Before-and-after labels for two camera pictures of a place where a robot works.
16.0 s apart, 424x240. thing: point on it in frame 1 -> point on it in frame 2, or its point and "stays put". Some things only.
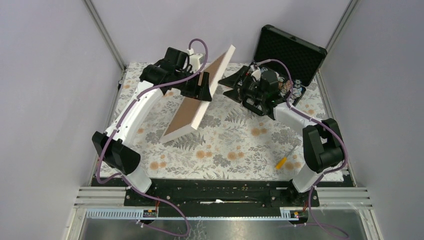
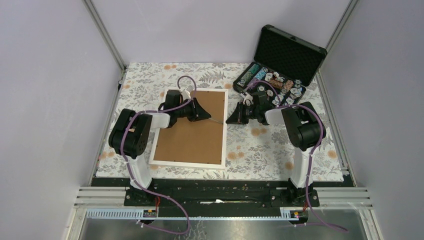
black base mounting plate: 189,197 stays put
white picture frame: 188,121 -> 201,143
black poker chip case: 295,61 stays put
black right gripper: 237,94 -> 237,117
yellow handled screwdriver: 278,166 -> 219,122
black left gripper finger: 206,95 -> 198,113
